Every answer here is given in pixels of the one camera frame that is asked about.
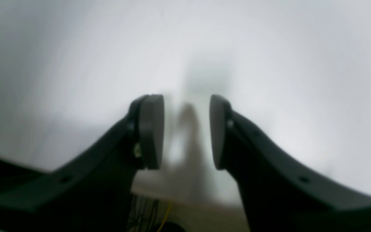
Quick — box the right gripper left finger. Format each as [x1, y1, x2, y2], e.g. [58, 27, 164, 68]
[0, 94, 165, 232]

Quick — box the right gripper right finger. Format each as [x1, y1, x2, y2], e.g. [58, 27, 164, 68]
[209, 94, 371, 232]

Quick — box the yellow cable on floor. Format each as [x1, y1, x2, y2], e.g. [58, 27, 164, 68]
[157, 203, 173, 232]

